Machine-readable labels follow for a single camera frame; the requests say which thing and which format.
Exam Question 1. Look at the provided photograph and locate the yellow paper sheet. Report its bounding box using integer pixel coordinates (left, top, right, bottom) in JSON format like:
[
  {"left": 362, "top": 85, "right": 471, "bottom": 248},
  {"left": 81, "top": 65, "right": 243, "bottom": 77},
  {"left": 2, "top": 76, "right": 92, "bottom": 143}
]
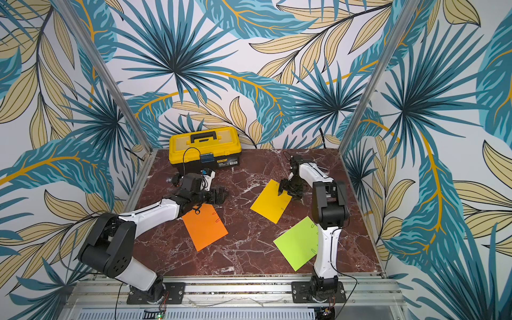
[{"left": 251, "top": 180, "right": 291, "bottom": 224}]

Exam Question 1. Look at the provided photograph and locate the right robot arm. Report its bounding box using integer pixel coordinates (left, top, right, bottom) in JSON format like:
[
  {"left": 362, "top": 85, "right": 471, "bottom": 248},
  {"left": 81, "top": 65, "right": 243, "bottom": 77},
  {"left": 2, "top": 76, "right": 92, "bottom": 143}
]
[{"left": 277, "top": 155, "right": 349, "bottom": 303}]

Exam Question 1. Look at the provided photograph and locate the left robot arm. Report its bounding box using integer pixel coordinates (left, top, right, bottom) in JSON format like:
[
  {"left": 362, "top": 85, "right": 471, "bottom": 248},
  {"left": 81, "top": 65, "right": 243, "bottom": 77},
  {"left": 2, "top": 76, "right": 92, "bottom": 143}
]
[{"left": 77, "top": 171, "right": 229, "bottom": 304}]

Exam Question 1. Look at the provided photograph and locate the orange paper sheet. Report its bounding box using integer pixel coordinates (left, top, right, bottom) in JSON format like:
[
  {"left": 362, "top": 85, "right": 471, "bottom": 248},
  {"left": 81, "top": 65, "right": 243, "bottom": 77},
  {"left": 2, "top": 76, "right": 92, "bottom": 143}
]
[{"left": 183, "top": 204, "right": 228, "bottom": 251}]

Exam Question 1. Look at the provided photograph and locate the lime green paper sheet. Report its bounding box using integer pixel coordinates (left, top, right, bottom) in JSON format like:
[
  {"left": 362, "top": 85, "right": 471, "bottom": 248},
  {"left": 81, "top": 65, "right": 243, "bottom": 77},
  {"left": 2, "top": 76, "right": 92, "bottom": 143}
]
[{"left": 274, "top": 217, "right": 319, "bottom": 271}]

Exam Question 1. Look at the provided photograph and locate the yellow black toolbox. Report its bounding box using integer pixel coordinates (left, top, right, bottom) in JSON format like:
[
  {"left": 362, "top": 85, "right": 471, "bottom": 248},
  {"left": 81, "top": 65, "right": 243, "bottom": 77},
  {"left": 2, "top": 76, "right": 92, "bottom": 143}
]
[{"left": 169, "top": 127, "right": 242, "bottom": 175}]

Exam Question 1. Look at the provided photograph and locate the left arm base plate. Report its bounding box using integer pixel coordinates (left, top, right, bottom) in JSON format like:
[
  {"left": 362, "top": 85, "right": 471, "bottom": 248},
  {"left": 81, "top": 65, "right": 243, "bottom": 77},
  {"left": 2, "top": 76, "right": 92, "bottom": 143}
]
[{"left": 127, "top": 281, "right": 185, "bottom": 305}]

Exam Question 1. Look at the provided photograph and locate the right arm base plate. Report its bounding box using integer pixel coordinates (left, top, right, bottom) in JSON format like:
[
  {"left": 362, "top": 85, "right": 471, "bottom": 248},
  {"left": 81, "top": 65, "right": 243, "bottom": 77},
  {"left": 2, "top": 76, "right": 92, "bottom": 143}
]
[{"left": 291, "top": 281, "right": 347, "bottom": 303}]

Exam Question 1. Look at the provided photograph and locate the aluminium front frame rail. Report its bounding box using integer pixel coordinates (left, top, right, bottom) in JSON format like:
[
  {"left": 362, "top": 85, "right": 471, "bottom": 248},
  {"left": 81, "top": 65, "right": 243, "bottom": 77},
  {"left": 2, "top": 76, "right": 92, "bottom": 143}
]
[{"left": 59, "top": 273, "right": 412, "bottom": 319}]

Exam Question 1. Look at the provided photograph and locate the right aluminium corner post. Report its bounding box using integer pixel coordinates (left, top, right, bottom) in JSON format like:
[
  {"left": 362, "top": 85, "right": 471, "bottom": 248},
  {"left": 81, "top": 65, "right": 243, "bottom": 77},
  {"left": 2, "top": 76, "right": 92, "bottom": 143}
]
[{"left": 339, "top": 1, "right": 419, "bottom": 157}]

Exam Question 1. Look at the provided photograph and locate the aluminium corner post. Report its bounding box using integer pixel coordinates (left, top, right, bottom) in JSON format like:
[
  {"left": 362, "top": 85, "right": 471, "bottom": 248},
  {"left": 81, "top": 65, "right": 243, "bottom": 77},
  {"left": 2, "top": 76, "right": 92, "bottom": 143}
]
[
  {"left": 55, "top": 0, "right": 153, "bottom": 153},
  {"left": 339, "top": 1, "right": 419, "bottom": 157}
]

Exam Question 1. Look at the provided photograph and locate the left aluminium corner post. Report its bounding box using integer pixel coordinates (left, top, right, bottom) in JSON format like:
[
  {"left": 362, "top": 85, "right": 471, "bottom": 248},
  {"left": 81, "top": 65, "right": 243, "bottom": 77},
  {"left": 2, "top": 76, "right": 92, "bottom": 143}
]
[{"left": 55, "top": 0, "right": 153, "bottom": 153}]

